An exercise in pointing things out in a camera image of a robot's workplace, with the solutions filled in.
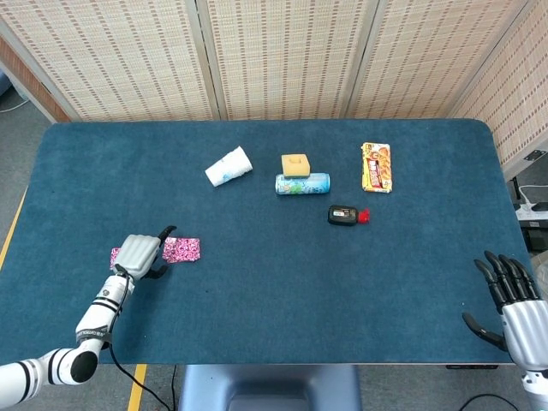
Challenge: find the black floor cable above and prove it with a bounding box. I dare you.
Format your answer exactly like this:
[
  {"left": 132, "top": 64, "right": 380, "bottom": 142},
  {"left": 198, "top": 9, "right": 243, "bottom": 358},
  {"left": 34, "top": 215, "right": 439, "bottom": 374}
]
[{"left": 460, "top": 392, "right": 521, "bottom": 411}]

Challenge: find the yellow floor tape strip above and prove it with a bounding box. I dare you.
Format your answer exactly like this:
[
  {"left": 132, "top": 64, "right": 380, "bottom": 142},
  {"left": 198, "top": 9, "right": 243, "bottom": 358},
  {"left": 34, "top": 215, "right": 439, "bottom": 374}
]
[
  {"left": 127, "top": 363, "right": 148, "bottom": 411},
  {"left": 0, "top": 188, "right": 29, "bottom": 271}
]

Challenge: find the light blue beverage can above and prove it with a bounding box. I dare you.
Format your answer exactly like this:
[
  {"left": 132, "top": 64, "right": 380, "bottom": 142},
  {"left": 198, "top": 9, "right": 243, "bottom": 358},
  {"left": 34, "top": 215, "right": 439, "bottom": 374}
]
[{"left": 274, "top": 172, "right": 332, "bottom": 197}]

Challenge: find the yellow sponge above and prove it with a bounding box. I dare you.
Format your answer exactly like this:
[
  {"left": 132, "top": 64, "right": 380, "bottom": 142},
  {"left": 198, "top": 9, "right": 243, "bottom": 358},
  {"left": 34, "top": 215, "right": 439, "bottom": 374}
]
[{"left": 280, "top": 153, "right": 311, "bottom": 179}]

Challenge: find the white power strip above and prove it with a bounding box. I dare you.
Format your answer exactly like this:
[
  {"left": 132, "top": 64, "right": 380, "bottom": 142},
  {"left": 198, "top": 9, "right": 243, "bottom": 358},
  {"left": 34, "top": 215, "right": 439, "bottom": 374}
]
[{"left": 513, "top": 200, "right": 548, "bottom": 222}]

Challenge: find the white paper cup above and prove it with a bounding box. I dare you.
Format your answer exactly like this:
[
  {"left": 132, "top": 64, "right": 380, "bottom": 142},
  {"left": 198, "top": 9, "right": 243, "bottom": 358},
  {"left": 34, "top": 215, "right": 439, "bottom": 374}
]
[{"left": 204, "top": 146, "right": 253, "bottom": 188}]

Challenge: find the yellow snack package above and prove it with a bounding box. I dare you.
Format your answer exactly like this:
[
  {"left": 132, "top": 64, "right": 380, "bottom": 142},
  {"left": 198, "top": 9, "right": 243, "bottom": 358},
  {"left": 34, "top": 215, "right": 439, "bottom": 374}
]
[{"left": 360, "top": 142, "right": 394, "bottom": 194}]

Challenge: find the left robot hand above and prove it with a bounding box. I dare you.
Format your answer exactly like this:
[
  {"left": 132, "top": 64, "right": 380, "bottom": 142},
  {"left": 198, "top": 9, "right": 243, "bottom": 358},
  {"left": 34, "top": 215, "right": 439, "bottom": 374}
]
[{"left": 113, "top": 225, "right": 177, "bottom": 282}]

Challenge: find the black bottle red cap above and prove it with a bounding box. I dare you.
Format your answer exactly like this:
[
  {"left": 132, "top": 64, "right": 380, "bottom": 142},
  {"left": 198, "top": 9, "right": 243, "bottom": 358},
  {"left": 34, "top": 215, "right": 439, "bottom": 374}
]
[{"left": 327, "top": 204, "right": 372, "bottom": 227}]

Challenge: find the blue table cloth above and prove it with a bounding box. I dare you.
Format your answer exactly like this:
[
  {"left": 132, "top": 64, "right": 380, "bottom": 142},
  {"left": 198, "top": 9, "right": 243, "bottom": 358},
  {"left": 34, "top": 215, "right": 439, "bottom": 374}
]
[{"left": 0, "top": 118, "right": 528, "bottom": 366}]

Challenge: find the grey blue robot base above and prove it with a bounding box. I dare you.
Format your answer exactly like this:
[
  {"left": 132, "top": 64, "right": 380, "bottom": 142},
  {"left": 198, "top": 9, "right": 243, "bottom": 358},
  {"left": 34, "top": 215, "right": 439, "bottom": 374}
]
[{"left": 177, "top": 364, "right": 363, "bottom": 411}]

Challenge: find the brown woven screen panel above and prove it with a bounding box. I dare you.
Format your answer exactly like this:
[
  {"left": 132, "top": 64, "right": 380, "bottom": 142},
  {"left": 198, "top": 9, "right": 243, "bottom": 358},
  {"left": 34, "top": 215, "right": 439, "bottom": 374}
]
[{"left": 0, "top": 33, "right": 72, "bottom": 125}]

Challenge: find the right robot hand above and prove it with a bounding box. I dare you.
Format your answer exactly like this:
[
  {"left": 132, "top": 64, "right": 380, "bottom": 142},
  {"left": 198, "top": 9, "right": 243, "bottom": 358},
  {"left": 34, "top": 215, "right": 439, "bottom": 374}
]
[{"left": 461, "top": 250, "right": 548, "bottom": 372}]

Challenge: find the woven bamboo screen panel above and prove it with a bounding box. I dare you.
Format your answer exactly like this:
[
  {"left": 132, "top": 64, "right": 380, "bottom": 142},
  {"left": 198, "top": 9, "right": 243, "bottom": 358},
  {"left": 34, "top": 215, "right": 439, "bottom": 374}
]
[
  {"left": 200, "top": 0, "right": 380, "bottom": 121},
  {"left": 449, "top": 0, "right": 548, "bottom": 181},
  {"left": 0, "top": 0, "right": 219, "bottom": 123},
  {"left": 346, "top": 0, "right": 532, "bottom": 120}
]

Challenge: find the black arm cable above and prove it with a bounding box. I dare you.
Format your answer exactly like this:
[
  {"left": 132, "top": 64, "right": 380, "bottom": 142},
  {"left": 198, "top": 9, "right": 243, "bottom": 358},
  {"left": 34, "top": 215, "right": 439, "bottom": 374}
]
[{"left": 109, "top": 265, "right": 172, "bottom": 411}]

